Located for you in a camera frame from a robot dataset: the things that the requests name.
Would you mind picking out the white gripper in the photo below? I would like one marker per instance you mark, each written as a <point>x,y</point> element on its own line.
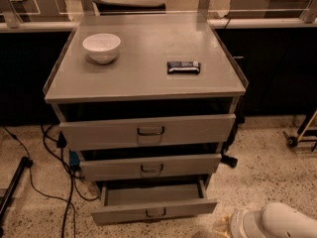
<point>238,224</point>

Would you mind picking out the grey bottom drawer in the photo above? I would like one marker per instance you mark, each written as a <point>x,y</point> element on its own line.
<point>161,201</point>

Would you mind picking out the grey drawer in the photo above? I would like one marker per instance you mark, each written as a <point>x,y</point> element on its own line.
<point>161,201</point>
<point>145,132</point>
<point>154,167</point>

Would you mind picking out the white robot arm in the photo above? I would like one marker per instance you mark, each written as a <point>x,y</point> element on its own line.
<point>273,220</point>

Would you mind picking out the grey middle drawer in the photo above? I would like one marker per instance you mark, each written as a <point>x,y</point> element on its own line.
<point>154,167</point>

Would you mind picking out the grey top drawer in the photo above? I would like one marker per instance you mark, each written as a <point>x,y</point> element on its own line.
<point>145,132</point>

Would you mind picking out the grey drawer cabinet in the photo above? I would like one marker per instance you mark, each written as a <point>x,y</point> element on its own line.
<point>136,83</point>

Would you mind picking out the black power plug right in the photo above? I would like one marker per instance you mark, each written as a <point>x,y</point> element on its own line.
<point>230,161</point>

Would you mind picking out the wheeled cart base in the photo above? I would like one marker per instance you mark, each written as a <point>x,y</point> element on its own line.
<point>306,132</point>

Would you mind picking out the blue box behind cabinet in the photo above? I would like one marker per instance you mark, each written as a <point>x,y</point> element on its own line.
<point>73,160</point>

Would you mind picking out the black floor stand bar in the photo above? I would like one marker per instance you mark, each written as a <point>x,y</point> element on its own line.
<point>7,198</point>

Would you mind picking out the white ceramic bowl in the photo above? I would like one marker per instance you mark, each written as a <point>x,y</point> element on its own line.
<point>102,48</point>

